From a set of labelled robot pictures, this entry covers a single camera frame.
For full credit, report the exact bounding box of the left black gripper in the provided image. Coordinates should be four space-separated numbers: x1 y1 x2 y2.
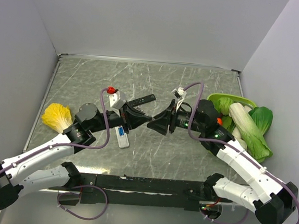
89 97 153 138

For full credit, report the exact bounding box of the large bok choy toy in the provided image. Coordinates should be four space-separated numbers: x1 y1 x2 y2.
229 102 273 163

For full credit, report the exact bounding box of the orange carrot toy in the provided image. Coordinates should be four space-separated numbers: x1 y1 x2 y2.
217 118 222 125

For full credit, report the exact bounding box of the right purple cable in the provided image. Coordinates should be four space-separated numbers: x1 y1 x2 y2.
171 80 299 224

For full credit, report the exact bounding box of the black mounting base plate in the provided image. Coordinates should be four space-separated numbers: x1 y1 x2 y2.
50 173 218 211

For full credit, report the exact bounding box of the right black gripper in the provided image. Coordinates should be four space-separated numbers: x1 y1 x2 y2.
146 96 208 138

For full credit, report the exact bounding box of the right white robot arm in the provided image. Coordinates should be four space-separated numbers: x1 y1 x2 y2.
147 99 298 224

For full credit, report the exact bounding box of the green plastic basket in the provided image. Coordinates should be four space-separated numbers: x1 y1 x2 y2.
207 93 257 109

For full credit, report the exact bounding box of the white remote control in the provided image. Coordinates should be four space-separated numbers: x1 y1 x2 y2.
115 126 129 149

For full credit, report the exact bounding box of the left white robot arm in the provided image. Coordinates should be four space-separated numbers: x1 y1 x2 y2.
0 102 151 210

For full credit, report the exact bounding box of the yellow cabbage toy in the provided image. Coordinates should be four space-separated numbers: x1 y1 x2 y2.
41 103 73 134

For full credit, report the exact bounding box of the green cabbage toy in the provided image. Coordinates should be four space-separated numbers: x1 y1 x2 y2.
216 97 234 115

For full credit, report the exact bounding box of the blue battery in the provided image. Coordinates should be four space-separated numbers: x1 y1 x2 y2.
118 127 125 136

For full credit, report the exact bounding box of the small bok choy toy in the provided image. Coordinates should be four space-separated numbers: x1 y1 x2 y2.
232 126 247 151

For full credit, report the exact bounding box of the purple cable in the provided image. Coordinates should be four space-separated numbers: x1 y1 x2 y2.
0 77 118 222
171 80 299 224

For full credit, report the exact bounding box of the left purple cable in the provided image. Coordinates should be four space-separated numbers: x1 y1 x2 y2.
0 77 118 222

